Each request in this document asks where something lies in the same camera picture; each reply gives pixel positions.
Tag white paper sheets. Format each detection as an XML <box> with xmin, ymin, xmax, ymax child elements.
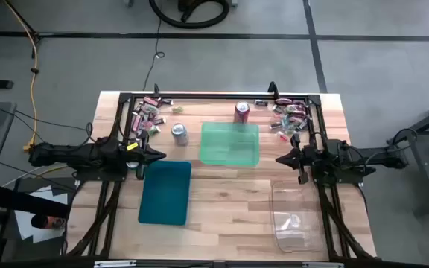
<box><xmin>13</xmin><ymin>185</ymin><xmax>69</xmax><ymax>243</ymax></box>

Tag black metal table frame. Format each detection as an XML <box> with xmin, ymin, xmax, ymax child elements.
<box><xmin>64</xmin><ymin>91</ymin><xmax>378</xmax><ymax>261</ymax></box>

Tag silver metal bracket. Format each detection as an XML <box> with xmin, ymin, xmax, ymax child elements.
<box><xmin>93</xmin><ymin>260</ymin><xmax>138</xmax><ymax>268</ymax></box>
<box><xmin>301</xmin><ymin>261</ymin><xmax>345</xmax><ymax>268</ymax></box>

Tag red soda can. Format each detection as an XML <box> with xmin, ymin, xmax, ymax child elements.
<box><xmin>233</xmin><ymin>100</ymin><xmax>251</xmax><ymax>124</ymax></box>

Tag thin black floor cable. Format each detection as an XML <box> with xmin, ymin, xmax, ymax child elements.
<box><xmin>142</xmin><ymin>16</ymin><xmax>166</xmax><ymax>92</ymax></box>

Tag black vacuum hose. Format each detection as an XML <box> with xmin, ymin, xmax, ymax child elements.
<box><xmin>148</xmin><ymin>0</ymin><xmax>230</xmax><ymax>30</ymax></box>

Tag clear plastic basket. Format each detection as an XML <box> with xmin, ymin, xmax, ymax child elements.
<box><xmin>269</xmin><ymin>179</ymin><xmax>327</xmax><ymax>254</ymax></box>

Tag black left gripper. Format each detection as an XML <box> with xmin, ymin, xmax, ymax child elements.
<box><xmin>122</xmin><ymin>130</ymin><xmax>167</xmax><ymax>181</ymax></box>

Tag dark blue plastic basket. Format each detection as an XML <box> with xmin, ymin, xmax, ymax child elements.
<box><xmin>138</xmin><ymin>159</ymin><xmax>192</xmax><ymax>226</ymax></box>

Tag black stand leg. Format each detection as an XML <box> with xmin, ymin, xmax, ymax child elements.
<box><xmin>4</xmin><ymin>0</ymin><xmax>42</xmax><ymax>42</ymax></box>

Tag dark metal stand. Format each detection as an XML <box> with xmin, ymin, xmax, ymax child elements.
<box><xmin>385</xmin><ymin>95</ymin><xmax>429</xmax><ymax>217</ymax></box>

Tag yellow extension cable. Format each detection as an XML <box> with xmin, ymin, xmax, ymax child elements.
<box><xmin>4</xmin><ymin>0</ymin><xmax>39</xmax><ymax>154</ymax></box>

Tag vacuum cleaner body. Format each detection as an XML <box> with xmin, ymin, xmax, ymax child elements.
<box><xmin>177</xmin><ymin>0</ymin><xmax>201</xmax><ymax>13</ymax></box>

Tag translucent green plastic basket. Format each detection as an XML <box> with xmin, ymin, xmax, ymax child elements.
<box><xmin>198</xmin><ymin>121</ymin><xmax>261</xmax><ymax>168</ymax></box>

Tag black slanted bar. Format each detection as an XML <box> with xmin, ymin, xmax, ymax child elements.
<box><xmin>0</xmin><ymin>182</ymin><xmax>70</xmax><ymax>220</ymax></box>

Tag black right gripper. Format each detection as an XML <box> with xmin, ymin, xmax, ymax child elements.
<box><xmin>276</xmin><ymin>133</ymin><xmax>329</xmax><ymax>185</ymax></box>

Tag dark bottle with orange end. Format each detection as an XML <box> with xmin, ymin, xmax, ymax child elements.
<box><xmin>31</xmin><ymin>214</ymin><xmax>67</xmax><ymax>231</ymax></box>

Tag silver soda can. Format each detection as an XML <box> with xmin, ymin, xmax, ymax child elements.
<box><xmin>171</xmin><ymin>122</ymin><xmax>190</xmax><ymax>147</ymax></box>

